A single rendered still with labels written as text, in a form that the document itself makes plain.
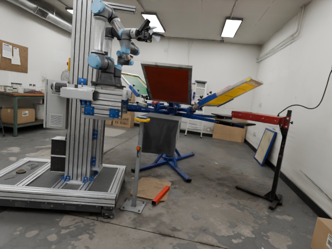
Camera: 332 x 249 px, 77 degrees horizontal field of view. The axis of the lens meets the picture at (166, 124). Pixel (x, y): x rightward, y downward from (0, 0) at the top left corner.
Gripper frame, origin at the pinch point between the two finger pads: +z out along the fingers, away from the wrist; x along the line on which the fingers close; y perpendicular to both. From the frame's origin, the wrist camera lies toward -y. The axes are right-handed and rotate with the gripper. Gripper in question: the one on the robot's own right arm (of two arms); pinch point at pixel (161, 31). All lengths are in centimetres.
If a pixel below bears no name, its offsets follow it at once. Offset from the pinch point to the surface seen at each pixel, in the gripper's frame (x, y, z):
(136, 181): -54, 132, -27
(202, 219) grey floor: -76, 159, 44
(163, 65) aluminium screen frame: -70, 5, -25
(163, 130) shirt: -79, 77, -16
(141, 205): -63, 160, -21
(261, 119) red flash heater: -138, 45, 86
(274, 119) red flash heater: -133, 43, 100
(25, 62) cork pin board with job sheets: -203, -17, -439
